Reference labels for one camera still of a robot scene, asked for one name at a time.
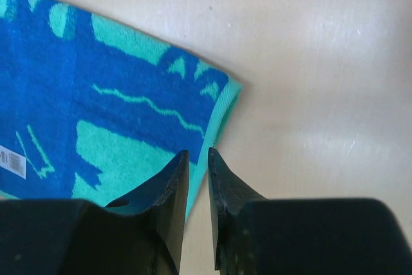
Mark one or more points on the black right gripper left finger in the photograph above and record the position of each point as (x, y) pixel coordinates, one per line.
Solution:
(140, 232)

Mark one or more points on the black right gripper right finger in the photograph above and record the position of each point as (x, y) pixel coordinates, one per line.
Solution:
(255, 235)

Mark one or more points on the blue towel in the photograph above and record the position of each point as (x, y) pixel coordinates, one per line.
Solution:
(92, 108)

